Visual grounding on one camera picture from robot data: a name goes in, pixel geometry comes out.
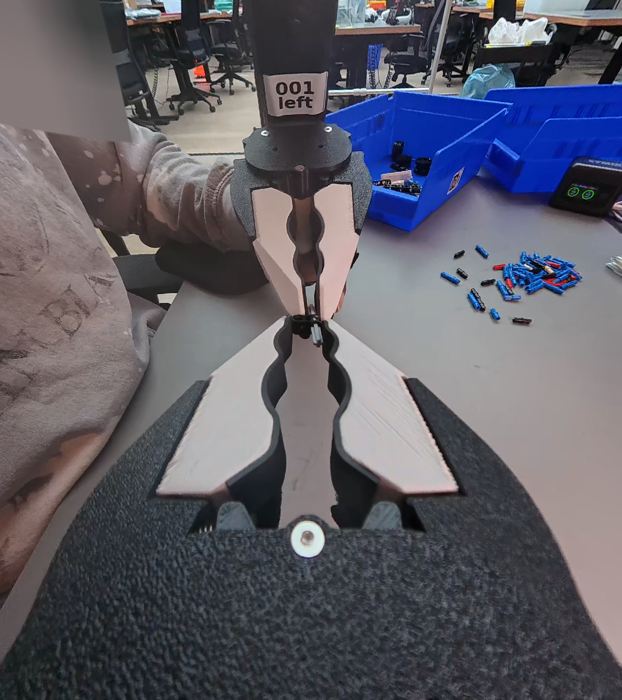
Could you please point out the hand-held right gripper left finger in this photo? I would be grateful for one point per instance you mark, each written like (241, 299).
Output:
(218, 437)

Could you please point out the black toy wheel rim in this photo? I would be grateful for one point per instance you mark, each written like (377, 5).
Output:
(401, 154)
(423, 165)

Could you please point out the black toy connector assembly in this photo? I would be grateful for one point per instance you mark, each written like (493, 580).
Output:
(301, 325)

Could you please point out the black device with green display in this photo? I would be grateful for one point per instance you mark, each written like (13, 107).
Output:
(589, 188)

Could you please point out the wooden office table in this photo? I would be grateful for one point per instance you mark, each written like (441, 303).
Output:
(589, 19)

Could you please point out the blue plastic bin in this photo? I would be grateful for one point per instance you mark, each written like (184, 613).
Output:
(562, 147)
(562, 104)

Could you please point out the black office chair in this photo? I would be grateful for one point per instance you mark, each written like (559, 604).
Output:
(409, 54)
(231, 49)
(130, 71)
(193, 54)

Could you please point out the teal plastic bag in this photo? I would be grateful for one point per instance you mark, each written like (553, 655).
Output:
(488, 82)

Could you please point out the pile of small toy pins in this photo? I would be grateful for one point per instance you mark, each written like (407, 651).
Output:
(540, 276)

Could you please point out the white plastic bag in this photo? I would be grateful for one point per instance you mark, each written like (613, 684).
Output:
(518, 30)

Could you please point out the person's grey sweatshirt torso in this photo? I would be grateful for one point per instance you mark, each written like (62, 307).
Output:
(32, 328)

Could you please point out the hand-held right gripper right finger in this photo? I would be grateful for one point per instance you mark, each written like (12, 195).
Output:
(393, 437)

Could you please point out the blue bin with square tag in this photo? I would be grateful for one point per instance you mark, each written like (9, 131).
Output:
(453, 158)

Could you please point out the person's left forearm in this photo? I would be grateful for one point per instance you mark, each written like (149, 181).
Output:
(179, 191)

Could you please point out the heap of mixed toy parts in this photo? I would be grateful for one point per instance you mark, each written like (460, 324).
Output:
(398, 183)

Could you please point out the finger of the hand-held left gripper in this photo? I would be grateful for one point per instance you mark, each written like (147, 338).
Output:
(272, 235)
(341, 240)

